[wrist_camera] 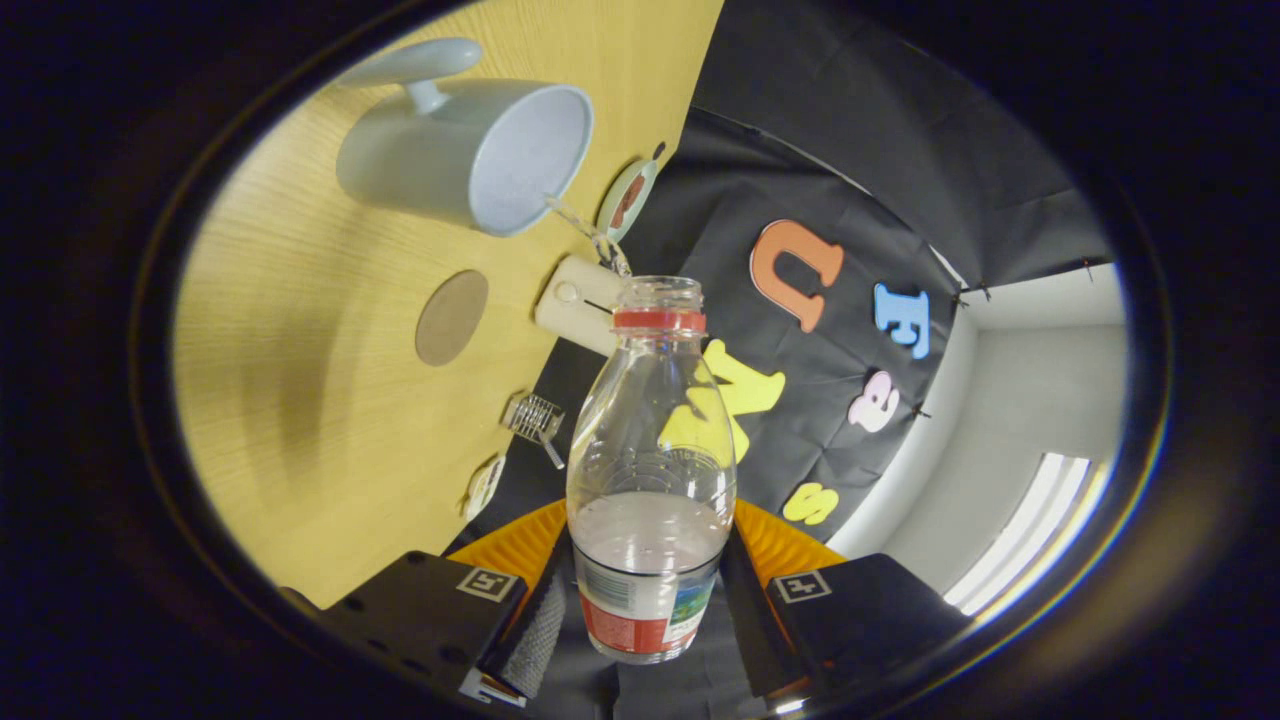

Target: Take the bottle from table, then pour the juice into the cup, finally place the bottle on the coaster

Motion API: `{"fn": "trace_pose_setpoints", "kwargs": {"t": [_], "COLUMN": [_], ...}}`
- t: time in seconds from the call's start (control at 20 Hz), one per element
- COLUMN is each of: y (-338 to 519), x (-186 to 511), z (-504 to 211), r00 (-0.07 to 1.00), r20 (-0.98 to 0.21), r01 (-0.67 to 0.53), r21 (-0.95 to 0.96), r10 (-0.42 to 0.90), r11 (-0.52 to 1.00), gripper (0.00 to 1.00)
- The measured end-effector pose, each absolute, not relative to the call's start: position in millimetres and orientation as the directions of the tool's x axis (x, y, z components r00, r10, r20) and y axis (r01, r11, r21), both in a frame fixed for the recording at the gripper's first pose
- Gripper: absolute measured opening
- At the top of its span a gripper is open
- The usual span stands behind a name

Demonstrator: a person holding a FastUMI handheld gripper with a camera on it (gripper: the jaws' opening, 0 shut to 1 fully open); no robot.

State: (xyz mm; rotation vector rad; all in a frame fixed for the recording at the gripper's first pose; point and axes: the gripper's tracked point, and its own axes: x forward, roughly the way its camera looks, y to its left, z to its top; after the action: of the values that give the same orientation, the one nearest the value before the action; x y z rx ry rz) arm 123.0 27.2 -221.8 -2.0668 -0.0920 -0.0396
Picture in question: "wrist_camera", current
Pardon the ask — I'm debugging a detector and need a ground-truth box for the white toaster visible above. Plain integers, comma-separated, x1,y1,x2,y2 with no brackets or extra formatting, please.
534,254,631,358

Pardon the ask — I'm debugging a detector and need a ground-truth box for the round brown coaster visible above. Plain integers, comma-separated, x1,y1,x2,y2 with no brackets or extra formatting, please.
415,269,490,367

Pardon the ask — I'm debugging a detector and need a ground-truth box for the small white dish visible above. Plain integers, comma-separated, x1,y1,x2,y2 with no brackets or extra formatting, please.
463,455,506,521

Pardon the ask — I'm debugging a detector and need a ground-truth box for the metal wire rack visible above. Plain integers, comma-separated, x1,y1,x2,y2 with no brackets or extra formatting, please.
503,393,567,471

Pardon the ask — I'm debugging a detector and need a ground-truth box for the black backdrop cloth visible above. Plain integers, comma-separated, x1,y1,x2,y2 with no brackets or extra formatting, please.
445,0,1116,717

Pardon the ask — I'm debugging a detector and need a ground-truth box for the wooden table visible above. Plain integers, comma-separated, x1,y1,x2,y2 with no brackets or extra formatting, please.
172,0,725,609

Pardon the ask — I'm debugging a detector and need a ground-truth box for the pale green plate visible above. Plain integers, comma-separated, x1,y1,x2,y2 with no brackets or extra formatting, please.
597,158,659,243

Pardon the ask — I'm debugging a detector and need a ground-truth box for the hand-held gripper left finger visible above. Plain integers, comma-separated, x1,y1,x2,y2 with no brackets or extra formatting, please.
320,500,576,701

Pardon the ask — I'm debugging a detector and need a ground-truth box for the white cup with handle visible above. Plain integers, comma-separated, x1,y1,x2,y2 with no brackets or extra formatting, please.
335,38,595,238

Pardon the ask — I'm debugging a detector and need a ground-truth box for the long ceiling light panel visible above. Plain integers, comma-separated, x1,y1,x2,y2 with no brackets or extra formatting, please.
945,452,1111,616

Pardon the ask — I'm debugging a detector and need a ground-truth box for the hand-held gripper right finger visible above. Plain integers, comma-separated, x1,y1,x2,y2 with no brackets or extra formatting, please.
722,497,973,699

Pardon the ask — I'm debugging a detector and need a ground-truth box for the clear juice bottle red label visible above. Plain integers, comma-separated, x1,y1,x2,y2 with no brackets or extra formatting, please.
566,275,738,665

